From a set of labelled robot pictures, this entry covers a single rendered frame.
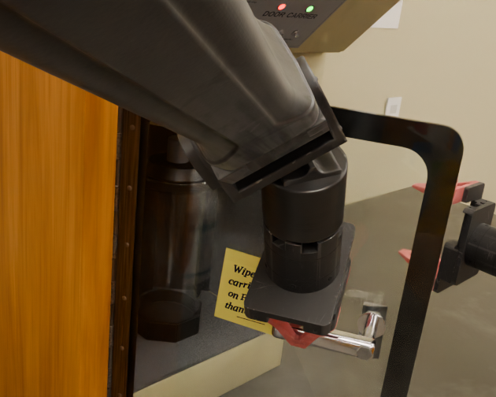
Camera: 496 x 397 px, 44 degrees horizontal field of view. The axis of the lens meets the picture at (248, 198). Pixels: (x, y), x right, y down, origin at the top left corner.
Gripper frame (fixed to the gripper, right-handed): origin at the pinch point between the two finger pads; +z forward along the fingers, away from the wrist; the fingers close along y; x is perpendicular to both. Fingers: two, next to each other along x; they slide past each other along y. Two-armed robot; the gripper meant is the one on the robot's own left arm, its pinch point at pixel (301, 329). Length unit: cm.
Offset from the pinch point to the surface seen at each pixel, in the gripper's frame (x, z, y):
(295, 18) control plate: -7.3, -14.7, -26.3
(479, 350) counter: 23, 47, -34
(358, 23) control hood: -2.2, -9.9, -35.3
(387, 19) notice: -7, 36, -120
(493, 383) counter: 24, 43, -26
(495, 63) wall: 27, 76, -170
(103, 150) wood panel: -16.7, -15.2, -2.1
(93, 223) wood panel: -17.2, -10.1, 1.2
